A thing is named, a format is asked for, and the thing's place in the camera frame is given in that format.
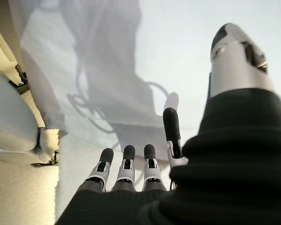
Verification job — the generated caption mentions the white duvet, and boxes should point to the white duvet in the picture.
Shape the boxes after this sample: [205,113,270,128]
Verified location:
[8,0,281,220]

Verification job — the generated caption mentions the right robot hand black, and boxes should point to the right robot hand black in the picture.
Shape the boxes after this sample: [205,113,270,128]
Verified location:
[55,22,281,225]

